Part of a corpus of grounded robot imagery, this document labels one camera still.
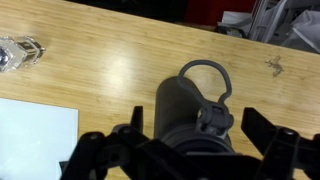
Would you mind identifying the red panel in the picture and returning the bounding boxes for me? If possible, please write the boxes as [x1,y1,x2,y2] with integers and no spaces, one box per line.
[184,0,258,26]

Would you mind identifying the white rectangular mat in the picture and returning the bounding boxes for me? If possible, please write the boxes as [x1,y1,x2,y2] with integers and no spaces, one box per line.
[0,97,79,180]

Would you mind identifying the black flask with loop strap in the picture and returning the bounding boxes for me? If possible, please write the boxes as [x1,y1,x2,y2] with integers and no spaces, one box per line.
[153,59,236,156]

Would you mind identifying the small clear glass jar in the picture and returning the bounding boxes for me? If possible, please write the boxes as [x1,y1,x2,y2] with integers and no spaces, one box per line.
[0,35,47,73]

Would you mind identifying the white plastic bag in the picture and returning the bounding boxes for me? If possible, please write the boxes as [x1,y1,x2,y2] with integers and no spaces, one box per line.
[283,9,320,54]

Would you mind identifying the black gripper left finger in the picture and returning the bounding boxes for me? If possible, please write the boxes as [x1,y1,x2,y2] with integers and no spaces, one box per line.
[59,105,208,180]

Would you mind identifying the grey plastic frame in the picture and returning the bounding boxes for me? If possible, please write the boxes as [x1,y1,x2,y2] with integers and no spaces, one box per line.
[248,0,288,43]

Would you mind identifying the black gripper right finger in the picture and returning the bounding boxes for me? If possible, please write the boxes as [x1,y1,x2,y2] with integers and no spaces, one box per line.
[241,107,320,180]

